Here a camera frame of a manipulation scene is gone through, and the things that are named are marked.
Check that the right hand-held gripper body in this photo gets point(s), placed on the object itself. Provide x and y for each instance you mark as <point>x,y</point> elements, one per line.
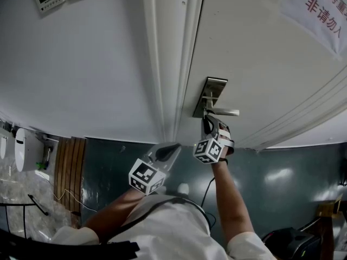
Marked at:
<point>214,145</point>

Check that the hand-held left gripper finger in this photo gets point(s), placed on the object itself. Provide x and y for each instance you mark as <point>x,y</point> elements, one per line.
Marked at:
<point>166,152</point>

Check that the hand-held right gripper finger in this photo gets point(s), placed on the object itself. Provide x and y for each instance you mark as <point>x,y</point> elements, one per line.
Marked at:
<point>215,119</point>
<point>206,126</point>

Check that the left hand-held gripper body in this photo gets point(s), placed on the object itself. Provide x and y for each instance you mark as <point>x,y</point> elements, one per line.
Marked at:
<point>147,176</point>

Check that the small silver key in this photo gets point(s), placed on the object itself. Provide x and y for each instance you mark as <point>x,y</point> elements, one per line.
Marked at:
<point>204,113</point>

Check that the silver metal door lock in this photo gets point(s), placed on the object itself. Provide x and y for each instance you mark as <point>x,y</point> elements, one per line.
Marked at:
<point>212,88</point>

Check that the person's left forearm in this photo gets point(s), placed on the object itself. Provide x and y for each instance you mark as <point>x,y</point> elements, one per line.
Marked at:
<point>114,210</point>

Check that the person's right forearm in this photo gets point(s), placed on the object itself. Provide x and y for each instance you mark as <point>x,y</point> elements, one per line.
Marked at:
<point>230,199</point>

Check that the white door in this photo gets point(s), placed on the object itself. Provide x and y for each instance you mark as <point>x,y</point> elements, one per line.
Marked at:
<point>257,64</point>

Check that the person's right hand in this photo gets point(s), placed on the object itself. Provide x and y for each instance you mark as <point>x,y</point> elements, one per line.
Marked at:
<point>228,150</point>

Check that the black wristband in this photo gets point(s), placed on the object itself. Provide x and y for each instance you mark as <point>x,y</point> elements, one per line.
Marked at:
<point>223,161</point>

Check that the person's white shirt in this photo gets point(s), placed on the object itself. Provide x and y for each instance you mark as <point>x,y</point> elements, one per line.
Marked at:
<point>168,231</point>

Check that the brown wooden slat panel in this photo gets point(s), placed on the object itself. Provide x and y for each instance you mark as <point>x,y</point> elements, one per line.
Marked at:
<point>69,172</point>

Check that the small green object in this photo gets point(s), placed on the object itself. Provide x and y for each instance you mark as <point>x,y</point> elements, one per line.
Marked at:
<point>41,166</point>

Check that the white rounded appliance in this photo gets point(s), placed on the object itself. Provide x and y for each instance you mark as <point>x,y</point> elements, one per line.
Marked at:
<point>2,145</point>
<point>25,150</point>

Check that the black bag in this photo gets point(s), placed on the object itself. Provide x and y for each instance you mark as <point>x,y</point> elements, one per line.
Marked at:
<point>292,242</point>

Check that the brown cardboard box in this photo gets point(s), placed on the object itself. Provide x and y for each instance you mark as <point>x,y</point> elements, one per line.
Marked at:
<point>329,206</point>

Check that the paper sign with red print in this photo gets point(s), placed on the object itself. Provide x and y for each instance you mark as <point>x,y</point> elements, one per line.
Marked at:
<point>317,12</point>

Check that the white door frame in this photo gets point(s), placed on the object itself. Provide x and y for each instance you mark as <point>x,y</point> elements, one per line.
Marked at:
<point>170,50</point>

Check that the black metal frame stand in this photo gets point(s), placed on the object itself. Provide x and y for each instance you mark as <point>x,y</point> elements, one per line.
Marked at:
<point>24,207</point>

